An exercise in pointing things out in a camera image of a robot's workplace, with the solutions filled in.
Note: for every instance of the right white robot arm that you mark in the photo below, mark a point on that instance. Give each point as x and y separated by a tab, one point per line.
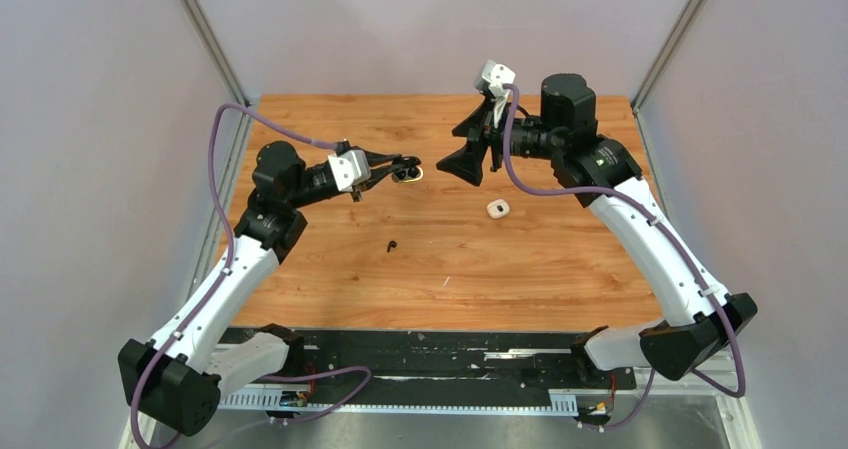
700	316

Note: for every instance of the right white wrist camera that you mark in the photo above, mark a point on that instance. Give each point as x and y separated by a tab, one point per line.
493	78

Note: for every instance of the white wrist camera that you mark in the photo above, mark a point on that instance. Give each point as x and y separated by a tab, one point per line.
493	78
341	170

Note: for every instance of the white earbud charging case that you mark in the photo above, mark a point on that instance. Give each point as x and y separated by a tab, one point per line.
498	209

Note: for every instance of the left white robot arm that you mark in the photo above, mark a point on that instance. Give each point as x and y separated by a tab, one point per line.
177	377

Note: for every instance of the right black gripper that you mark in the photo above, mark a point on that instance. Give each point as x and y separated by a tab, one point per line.
467	160

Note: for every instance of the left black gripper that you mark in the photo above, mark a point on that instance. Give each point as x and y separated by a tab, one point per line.
376	175

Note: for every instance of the aluminium frame post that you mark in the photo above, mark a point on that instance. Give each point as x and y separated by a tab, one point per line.
203	28
677	33

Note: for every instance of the right aluminium frame post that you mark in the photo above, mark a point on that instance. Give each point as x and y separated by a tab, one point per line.
677	33

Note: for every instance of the left aluminium frame post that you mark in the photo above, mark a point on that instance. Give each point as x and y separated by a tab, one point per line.
203	28

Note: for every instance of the black earbud charging case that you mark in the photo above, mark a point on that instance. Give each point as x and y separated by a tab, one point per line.
407	170

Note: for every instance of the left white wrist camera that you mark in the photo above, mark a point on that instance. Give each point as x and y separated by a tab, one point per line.
341	170

